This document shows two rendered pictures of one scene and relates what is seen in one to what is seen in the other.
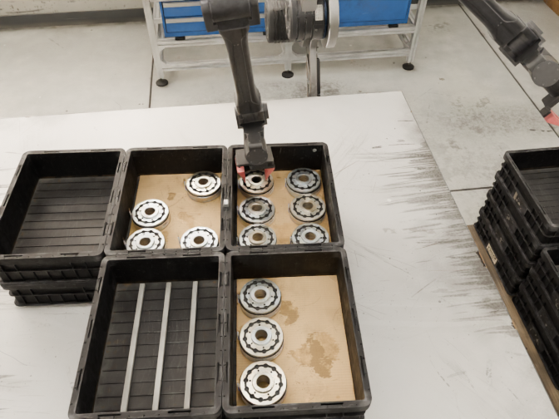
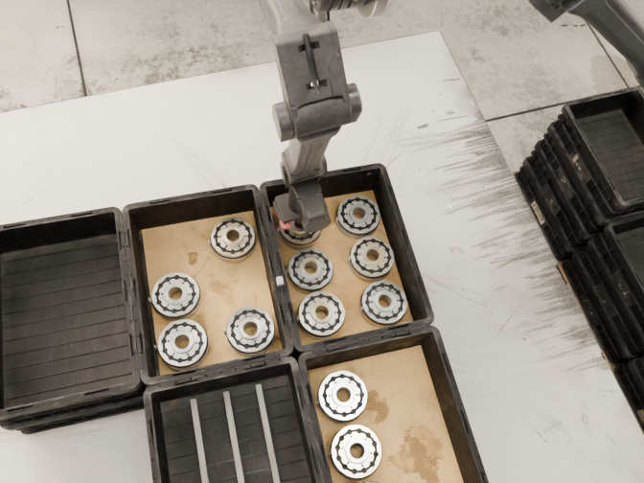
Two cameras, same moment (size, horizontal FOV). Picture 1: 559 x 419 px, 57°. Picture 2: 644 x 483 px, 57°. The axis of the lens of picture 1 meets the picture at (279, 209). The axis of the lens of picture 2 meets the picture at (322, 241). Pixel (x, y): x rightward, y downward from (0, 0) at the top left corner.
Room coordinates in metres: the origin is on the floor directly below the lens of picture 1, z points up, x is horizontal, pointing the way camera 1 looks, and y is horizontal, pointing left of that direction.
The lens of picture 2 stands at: (0.49, 0.22, 2.08)
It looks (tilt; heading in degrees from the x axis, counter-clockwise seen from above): 65 degrees down; 340
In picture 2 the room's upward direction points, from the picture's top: 11 degrees clockwise
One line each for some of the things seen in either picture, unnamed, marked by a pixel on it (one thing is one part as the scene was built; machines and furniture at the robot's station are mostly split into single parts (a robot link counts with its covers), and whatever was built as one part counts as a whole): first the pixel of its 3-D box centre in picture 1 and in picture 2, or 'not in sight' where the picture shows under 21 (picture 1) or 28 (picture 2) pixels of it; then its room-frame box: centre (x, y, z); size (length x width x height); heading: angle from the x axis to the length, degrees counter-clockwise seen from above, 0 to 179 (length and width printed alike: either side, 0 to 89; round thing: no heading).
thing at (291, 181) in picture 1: (304, 179); (358, 214); (1.09, -0.07, 0.86); 0.10 x 0.10 x 0.01
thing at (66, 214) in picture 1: (66, 214); (63, 313); (0.94, 0.59, 0.87); 0.40 x 0.30 x 0.11; 3
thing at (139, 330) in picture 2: (171, 197); (205, 278); (0.96, 0.29, 0.92); 0.40 x 0.30 x 0.02; 3
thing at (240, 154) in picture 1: (254, 150); (301, 198); (1.08, 0.07, 0.98); 0.10 x 0.07 x 0.07; 100
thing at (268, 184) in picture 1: (256, 180); (300, 224); (1.08, 0.07, 0.86); 0.10 x 0.10 x 0.01
